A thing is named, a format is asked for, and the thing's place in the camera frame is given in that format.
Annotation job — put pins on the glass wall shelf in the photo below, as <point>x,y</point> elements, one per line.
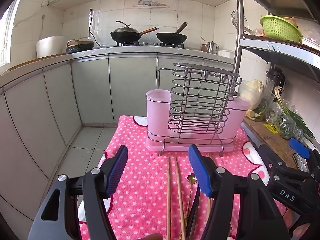
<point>152,5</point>

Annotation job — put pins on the steel kettle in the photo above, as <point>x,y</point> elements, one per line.
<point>213,47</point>

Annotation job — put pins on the lower kitchen cabinets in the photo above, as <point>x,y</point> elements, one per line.
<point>95,92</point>

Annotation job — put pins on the black wok with lid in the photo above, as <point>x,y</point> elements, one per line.
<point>125,34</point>

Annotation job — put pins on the white tray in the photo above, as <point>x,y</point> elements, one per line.
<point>310,43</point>

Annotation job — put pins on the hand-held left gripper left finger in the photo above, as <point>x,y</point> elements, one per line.
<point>117,173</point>

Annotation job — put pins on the metal skimmer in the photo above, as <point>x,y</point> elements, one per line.
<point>236,20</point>

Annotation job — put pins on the black spoon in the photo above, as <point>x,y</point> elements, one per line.
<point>193,217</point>

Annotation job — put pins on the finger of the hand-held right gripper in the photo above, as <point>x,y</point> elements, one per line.
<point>298,147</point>
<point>268,157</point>

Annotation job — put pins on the gold flower spoon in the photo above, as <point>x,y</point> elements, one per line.
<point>192,178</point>

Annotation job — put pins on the pink plastic utensil cup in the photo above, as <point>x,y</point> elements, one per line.
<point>158,115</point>
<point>236,120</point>

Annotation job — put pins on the pink polka dot blanket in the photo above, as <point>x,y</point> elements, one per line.
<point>145,180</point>

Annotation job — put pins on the gas stove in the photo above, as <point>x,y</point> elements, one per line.
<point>150,44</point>

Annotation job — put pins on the window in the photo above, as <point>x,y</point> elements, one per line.
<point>6,35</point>

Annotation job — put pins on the black induction cooker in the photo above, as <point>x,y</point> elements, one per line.
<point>80,48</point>

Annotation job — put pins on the kitchen countertop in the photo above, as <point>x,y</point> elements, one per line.
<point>125,50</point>

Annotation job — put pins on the napa cabbage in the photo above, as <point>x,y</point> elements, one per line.
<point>252,93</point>

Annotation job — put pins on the white rice cooker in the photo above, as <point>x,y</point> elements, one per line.
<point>50,46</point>

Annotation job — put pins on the white container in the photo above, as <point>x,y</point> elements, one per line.
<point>225,53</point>

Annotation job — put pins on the metal shelf unit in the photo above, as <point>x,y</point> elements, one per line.
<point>275,48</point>

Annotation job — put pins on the cardboard box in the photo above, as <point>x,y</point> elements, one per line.
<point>275,142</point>

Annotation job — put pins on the pink plastic drip tray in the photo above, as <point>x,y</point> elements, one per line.
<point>175,145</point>

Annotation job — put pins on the pale vegetable piece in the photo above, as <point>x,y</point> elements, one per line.
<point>250,114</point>

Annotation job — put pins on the brown cup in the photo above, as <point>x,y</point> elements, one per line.
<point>204,47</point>

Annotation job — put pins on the green onions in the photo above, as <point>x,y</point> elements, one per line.
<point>296,116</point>

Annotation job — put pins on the black blender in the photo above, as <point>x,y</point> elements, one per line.
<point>275,80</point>

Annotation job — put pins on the person's right hand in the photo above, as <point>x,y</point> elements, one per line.
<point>302,230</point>

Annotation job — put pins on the black frying pan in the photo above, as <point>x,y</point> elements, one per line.
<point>172,38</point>

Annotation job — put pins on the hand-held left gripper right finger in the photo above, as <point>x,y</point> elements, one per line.
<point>200,173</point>

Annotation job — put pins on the plastic bag of greens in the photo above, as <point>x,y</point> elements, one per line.
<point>285,126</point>

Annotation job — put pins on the green plastic basket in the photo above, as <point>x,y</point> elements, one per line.
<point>280,30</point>

